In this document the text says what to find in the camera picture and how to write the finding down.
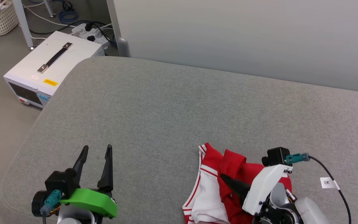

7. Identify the white metal table leg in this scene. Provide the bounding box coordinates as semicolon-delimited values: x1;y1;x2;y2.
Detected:
12;0;36;50

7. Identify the grey partition post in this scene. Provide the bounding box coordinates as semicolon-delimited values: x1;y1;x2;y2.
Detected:
106;0;131;58

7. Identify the red and white garment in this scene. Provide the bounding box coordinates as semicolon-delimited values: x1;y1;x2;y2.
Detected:
182;143;292;224

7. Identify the black cable with teal plug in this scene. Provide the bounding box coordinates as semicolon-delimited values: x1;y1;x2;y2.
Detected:
40;190;62;224
286;153;352;224

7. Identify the grey metal table leg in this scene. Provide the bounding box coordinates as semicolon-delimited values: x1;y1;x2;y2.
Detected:
44;0;56;18

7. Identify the white floor cable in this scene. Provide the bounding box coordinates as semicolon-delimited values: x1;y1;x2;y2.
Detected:
24;6;74;28

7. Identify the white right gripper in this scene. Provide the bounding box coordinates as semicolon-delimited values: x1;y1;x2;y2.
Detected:
220;164;293;216

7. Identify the white equipment box with handle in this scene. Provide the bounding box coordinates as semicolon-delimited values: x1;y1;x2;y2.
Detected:
3;31;105;109

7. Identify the blue coiled cable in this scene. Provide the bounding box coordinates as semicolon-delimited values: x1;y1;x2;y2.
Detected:
58;1;79;24

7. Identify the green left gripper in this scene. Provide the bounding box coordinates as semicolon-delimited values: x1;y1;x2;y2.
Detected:
60;144;118;218

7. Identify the grey fabric sofa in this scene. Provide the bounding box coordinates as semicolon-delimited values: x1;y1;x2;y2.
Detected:
0;56;358;224

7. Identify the white power strip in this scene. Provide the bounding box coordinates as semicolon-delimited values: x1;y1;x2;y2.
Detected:
71;23;112;48

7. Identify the black floor cable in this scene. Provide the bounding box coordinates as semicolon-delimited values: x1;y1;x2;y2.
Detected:
29;21;88;35

